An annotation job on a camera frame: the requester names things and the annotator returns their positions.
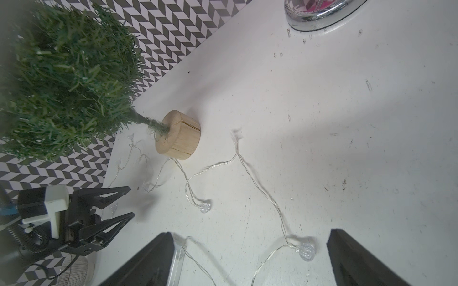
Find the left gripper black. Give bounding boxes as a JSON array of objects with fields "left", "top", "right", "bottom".
[{"left": 60, "top": 187, "right": 135, "bottom": 256}]

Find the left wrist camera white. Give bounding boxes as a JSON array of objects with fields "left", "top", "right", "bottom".
[{"left": 17, "top": 185, "right": 69, "bottom": 239}]

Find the clear string light wire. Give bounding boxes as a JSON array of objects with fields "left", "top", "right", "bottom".
[{"left": 107, "top": 128, "right": 317, "bottom": 286}]

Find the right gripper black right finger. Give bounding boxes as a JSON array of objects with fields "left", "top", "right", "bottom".
[{"left": 326, "top": 229, "right": 408, "bottom": 286}]

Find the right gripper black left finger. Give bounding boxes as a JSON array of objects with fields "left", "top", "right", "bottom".
[{"left": 101, "top": 232, "right": 175, "bottom": 286}]

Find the chrome wire glass rack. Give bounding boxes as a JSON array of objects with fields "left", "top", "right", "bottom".
[{"left": 284, "top": 0, "right": 367, "bottom": 32}]

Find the small green christmas tree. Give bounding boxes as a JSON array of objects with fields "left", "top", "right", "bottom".
[{"left": 1, "top": 1, "right": 184, "bottom": 163}]

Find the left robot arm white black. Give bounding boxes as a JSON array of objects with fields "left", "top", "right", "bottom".
[{"left": 1, "top": 185, "right": 135, "bottom": 284}]

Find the clear battery box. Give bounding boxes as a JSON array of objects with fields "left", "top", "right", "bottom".
[{"left": 167, "top": 242, "right": 186, "bottom": 286}]

